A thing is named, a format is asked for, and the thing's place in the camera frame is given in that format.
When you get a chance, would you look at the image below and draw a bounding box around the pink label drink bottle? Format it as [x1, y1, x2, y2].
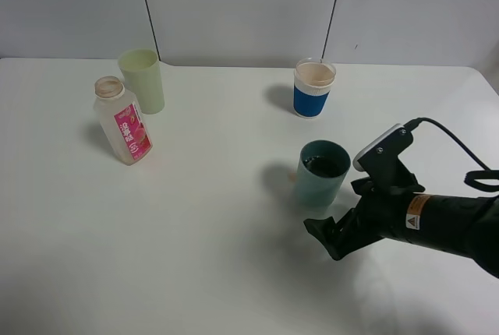
[94, 76, 152, 165]

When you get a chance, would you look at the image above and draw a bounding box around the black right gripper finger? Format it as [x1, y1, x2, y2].
[303, 210, 380, 261]
[351, 177, 377, 195]

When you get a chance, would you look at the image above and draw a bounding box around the blue sleeve paper cup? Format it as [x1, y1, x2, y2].
[293, 58, 336, 118]

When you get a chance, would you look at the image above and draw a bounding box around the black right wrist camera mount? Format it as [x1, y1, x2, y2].
[353, 124, 426, 195]

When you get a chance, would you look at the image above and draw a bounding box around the pale green plastic cup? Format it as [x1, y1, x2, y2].
[118, 49, 165, 115]

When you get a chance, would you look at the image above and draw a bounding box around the black right camera cable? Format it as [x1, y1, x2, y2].
[405, 117, 499, 192]

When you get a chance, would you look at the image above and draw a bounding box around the teal plastic cup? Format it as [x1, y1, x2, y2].
[294, 140, 351, 207]

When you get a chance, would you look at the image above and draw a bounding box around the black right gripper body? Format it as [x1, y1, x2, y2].
[355, 188, 413, 242]

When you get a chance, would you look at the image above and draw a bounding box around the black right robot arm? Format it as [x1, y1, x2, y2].
[304, 179, 498, 276]

